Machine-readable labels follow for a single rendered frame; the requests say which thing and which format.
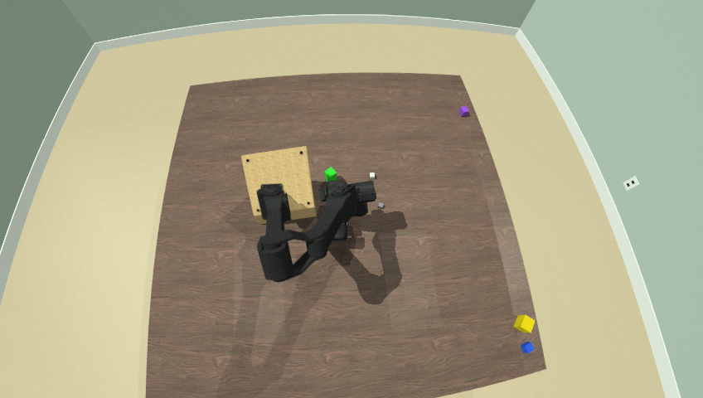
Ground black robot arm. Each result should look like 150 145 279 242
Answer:
257 181 376 282

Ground small blue block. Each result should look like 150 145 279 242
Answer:
521 342 534 353

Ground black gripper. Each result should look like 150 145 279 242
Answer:
327 181 347 240

